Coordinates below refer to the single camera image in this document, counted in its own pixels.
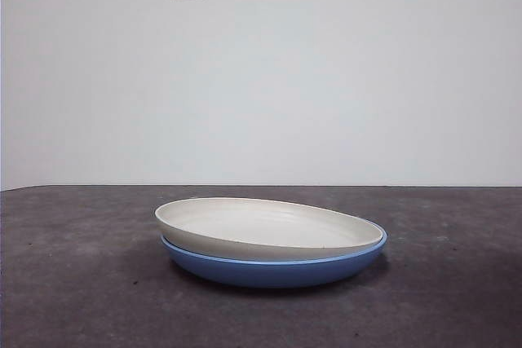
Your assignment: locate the white round plate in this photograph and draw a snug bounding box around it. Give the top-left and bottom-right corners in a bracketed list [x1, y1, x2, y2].
[154, 196, 384, 262]

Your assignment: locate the blue round plate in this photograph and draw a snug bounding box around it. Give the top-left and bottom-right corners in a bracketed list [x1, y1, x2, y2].
[161, 229, 388, 289]

